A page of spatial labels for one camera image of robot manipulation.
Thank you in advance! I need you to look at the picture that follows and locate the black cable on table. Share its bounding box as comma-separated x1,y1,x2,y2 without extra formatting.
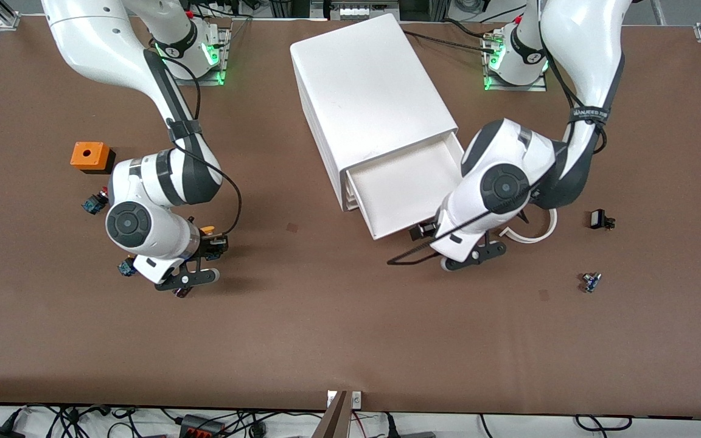
402,18,504,54

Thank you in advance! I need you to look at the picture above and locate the white drawer cabinet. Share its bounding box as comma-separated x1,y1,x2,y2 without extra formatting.
290,13,458,212

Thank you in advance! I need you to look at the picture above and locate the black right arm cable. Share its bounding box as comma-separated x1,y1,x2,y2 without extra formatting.
171,55,243,239

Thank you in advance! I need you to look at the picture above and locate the black looped cable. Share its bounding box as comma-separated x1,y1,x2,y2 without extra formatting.
574,414,634,432

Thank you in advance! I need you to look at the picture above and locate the white curved plastic piece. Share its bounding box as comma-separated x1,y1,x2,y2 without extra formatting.
500,208,558,244

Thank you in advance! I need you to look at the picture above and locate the brown wooden post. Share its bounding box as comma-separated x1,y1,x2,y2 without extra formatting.
313,391,351,438

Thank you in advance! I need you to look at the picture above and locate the red push button switch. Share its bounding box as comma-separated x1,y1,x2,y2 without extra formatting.
82,187,111,215

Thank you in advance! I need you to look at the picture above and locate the black power strip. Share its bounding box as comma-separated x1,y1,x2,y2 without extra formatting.
179,414,228,438

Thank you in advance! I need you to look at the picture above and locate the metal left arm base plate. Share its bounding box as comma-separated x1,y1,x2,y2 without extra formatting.
483,30,548,92

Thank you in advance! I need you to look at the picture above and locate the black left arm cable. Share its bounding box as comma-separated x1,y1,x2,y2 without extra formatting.
386,36,608,266

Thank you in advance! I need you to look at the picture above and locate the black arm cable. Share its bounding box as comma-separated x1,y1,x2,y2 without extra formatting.
386,36,608,266
171,55,243,239

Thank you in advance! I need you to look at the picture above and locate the orange box with hole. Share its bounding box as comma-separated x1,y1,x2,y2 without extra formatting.
70,142,116,175

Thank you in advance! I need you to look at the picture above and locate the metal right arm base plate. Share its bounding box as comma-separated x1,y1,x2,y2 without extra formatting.
162,27,232,86

